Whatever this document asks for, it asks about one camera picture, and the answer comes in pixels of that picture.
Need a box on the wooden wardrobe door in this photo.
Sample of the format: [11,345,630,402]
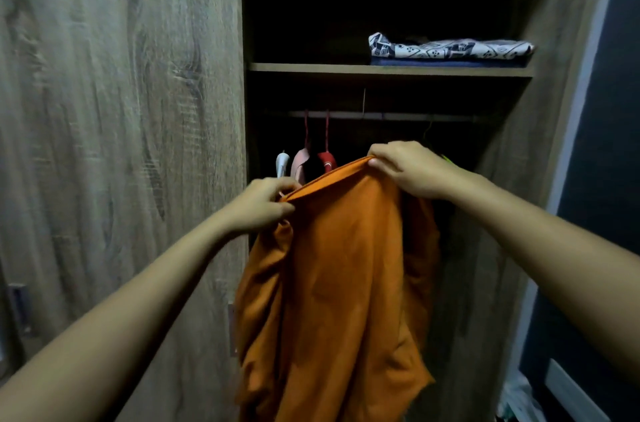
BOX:
[0,0,249,422]

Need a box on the person's right hand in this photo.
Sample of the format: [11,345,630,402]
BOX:
[367,140,476,202]

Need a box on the wooden wardrobe shelf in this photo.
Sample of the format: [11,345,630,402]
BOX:
[248,62,534,79]

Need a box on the white crumpled cloth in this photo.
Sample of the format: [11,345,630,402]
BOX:
[496,370,547,422]

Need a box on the blue folded cloth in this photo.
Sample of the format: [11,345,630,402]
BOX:
[370,56,532,69]

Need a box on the metal door handle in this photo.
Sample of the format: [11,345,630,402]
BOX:
[227,303,239,358]
[7,283,35,338]

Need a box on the orange garment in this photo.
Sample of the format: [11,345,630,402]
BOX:
[233,156,442,422]

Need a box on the pink garment on hanger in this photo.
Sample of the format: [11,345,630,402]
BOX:
[290,111,315,186]

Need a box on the white baseboard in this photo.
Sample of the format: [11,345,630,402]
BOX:
[544,359,612,422]

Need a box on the red clothes hanger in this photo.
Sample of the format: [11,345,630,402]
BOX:
[317,111,339,174]

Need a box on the person's left hand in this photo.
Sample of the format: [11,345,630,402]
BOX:
[223,177,302,238]

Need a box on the person's right forearm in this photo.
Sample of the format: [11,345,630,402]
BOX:
[452,173,640,390]

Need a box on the person's left forearm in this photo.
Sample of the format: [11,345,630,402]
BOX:
[0,209,242,422]

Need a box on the metal clothes rod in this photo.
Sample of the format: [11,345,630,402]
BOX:
[287,110,483,123]

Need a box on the wooden wardrobe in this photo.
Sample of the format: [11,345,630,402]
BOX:
[0,0,617,422]

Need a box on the white black patterned folded cloth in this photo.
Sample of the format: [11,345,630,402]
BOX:
[368,32,536,61]

